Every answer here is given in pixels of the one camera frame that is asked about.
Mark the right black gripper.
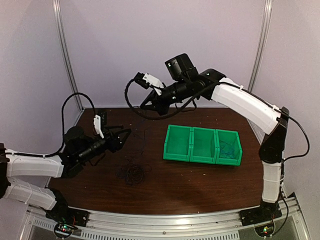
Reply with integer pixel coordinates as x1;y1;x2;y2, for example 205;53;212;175
140;78;191;116

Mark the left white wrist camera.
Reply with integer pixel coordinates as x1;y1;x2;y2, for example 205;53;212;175
93;109;108;139

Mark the right green plastic bin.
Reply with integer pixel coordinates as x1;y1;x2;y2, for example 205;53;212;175
216;129;243;167

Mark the aluminium front rail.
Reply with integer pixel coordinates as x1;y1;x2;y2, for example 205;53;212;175
18;197;311;240

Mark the green plastic bin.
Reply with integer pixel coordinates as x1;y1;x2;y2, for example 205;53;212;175
163;124;193;162
216;129;243;167
189;127;218;165

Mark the left round circuit board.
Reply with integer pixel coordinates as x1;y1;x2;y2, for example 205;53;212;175
53;223;75;238

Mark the middle green plastic bin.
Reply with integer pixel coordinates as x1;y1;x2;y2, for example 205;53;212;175
189;127;218;165

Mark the aluminium frame post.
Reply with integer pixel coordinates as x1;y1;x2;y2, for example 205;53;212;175
248;0;273;92
51;0;83;111

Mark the right aluminium frame post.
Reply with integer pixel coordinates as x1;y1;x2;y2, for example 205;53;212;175
248;0;273;92

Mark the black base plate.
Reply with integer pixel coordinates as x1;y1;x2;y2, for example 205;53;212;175
45;207;89;227
239;206;282;227

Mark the round circuit board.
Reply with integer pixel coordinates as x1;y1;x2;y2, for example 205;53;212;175
254;223;275;238
53;223;75;238

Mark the right round circuit board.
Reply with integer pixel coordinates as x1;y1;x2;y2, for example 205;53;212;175
254;223;275;238

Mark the left black camera cable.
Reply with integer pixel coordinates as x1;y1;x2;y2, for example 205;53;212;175
4;92;97;158

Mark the black camera cable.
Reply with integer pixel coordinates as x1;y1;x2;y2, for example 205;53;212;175
124;78;216;120
4;92;97;158

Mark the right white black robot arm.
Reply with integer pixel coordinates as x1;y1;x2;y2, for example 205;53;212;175
134;53;289;221

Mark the left aluminium frame post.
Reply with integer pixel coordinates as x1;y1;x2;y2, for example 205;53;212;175
51;0;83;111

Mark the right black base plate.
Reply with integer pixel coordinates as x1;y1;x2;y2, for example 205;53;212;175
239;206;282;227

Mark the right black camera cable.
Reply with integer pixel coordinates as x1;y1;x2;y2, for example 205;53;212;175
124;78;216;120

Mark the left green plastic bin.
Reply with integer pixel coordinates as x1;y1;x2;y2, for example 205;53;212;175
163;124;193;162

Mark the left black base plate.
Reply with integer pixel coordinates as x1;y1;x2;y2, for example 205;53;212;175
45;207;89;227

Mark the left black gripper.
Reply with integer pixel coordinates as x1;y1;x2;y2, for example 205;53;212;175
78;125;132;164

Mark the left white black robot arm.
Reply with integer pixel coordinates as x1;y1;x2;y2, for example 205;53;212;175
0;125;132;222

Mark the light blue cable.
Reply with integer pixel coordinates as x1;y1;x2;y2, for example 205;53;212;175
219;140;238;156
218;143;237;159

